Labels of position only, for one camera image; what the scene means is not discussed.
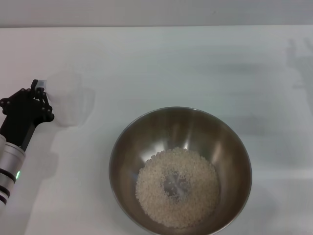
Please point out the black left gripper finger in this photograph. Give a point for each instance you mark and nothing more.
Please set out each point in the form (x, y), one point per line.
(22, 94)
(46, 110)

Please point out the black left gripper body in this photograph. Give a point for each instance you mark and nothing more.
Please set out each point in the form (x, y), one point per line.
(19, 122)

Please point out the translucent plastic measuring cup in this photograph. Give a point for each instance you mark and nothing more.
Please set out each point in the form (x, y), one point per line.
(71, 98)

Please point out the white rice grains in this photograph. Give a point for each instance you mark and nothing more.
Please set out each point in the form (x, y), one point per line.
(151, 191)

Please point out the stainless steel mixing bowl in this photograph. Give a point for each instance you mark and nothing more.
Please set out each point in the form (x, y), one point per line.
(215, 137)

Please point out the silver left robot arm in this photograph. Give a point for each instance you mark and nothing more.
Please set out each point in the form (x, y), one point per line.
(9, 166)

